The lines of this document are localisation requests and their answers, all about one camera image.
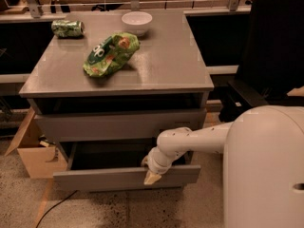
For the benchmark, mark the grey drawer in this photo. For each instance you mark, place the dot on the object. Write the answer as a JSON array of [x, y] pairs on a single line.
[[117, 126], [104, 165]]

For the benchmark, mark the grey metal shelf rail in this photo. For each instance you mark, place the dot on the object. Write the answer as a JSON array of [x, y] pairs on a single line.
[[46, 10]]

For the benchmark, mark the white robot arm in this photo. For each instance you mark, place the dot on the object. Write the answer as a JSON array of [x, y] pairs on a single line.
[[263, 164]]

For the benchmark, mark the green chip bag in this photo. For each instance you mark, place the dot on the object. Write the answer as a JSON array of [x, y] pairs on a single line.
[[111, 54]]

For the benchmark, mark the white bowl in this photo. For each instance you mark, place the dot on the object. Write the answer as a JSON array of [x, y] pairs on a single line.
[[137, 22]]

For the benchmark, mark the grey drawer cabinet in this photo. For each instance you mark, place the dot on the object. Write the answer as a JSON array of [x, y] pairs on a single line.
[[166, 73]]

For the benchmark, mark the green soda can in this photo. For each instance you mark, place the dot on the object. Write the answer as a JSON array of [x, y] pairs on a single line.
[[67, 29]]

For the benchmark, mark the cardboard box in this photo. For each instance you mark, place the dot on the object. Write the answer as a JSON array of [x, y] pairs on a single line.
[[40, 158]]

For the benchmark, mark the grey top drawer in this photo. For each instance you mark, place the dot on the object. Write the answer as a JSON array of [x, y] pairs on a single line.
[[117, 126]]

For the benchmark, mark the black office chair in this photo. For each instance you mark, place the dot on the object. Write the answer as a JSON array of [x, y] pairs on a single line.
[[272, 62]]

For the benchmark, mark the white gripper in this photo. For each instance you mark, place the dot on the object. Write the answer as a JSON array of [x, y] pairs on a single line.
[[156, 164]]

